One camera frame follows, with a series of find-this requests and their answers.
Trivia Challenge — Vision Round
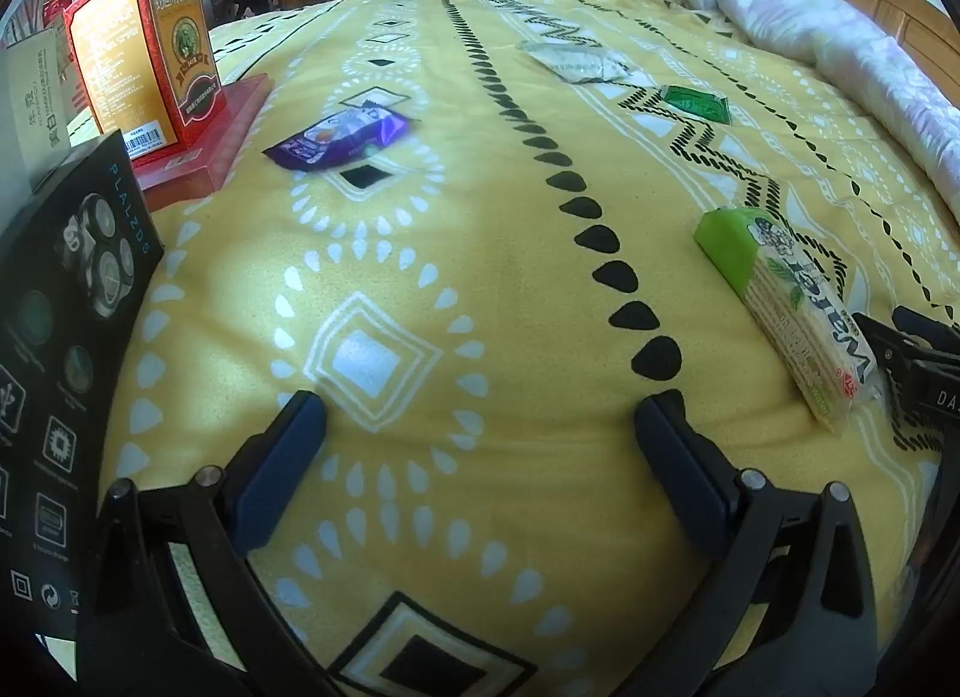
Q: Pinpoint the small green packet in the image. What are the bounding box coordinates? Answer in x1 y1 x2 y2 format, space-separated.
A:
658 85 730 127

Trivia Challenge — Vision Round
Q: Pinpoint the white cardboard box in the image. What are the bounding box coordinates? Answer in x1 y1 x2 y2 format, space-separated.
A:
0 29 80 173

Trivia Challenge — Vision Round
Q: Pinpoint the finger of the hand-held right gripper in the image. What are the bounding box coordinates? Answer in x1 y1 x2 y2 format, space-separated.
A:
853 305 960 368

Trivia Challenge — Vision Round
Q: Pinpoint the clear grain packet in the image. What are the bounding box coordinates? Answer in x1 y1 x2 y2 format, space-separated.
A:
517 41 653 89

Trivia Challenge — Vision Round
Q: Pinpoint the lilac floral quilt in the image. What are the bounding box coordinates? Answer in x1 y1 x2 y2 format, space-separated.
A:
626 0 960 214

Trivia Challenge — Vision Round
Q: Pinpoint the purple snack packet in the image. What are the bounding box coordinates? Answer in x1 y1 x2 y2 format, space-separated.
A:
264 104 412 172

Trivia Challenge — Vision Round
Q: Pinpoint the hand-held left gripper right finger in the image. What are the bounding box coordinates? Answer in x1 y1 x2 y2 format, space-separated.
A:
634 391 880 697

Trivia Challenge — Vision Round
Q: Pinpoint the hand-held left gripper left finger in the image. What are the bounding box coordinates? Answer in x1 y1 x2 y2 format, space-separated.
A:
75 389 338 697

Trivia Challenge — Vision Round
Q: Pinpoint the orange red carton box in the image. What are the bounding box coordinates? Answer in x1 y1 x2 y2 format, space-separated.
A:
64 0 226 147

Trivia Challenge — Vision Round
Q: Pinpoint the black shaver box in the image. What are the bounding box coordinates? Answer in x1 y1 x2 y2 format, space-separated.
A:
0 129 166 642

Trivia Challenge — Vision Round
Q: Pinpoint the flat red box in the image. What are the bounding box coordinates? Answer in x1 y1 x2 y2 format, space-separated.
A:
131 73 272 192

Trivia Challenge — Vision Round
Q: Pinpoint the green wafer packet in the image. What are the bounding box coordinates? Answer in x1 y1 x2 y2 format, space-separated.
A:
693 206 882 432

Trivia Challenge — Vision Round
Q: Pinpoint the wooden headboard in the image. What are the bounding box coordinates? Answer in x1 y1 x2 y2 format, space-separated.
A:
757 0 960 91

